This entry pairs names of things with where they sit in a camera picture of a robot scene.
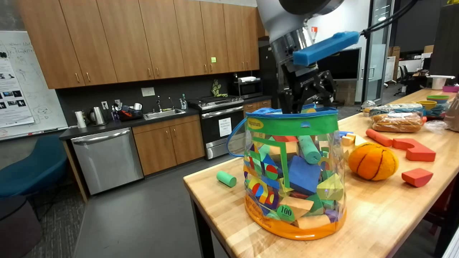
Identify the stacked colourful bowls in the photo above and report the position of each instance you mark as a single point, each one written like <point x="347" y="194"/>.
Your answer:
<point x="434" y="106"/>

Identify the red foam arch block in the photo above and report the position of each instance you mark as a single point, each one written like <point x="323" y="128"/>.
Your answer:
<point x="414" y="151"/>

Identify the green foam cylinder block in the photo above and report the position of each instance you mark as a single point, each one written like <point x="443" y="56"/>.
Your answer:
<point x="226" y="178"/>

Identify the clear plastic toy block bag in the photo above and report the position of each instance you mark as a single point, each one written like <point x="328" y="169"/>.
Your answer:
<point x="292" y="168"/>

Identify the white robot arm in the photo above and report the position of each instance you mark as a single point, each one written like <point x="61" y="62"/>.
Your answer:
<point x="285" y="25"/>

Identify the dark teal armchair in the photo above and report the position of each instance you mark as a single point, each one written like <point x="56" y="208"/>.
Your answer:
<point x="41" y="168"/>

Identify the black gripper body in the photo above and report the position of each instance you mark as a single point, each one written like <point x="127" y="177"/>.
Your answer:
<point x="311" y="86"/>

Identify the blue foam pad on wrist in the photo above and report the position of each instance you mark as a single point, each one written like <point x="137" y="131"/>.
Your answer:
<point x="324" y="48"/>

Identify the bread loaf in plastic bag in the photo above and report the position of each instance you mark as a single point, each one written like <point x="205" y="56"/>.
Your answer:
<point x="397" y="122"/>

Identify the wooden lower cabinets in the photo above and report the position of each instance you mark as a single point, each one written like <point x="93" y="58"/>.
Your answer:
<point x="162" y="145"/>

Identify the orange plush basketball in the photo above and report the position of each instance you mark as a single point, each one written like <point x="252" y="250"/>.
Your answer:
<point x="373" y="162"/>

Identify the paper towel roll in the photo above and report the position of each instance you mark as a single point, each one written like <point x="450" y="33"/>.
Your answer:
<point x="80" y="119"/>

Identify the black kitchen stove oven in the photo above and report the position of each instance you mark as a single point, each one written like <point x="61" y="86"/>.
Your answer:
<point x="218" y="118"/>

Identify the stainless steel dishwasher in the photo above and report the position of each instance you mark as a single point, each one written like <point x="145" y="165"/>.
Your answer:
<point x="107" y="159"/>

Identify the toaster oven on counter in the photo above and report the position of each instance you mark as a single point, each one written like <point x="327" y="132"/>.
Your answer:
<point x="248" y="86"/>

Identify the whiteboard with posters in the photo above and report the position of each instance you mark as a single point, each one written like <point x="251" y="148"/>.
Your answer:
<point x="27" y="106"/>

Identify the wooden cabinets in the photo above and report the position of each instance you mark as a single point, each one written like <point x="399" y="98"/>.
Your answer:
<point x="162" y="145"/>
<point x="100" y="42"/>

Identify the small red foam block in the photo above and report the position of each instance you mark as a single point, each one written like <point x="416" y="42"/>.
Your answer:
<point x="416" y="177"/>

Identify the wooden upper cabinets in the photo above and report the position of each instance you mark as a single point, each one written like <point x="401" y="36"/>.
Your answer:
<point x="100" y="42"/>

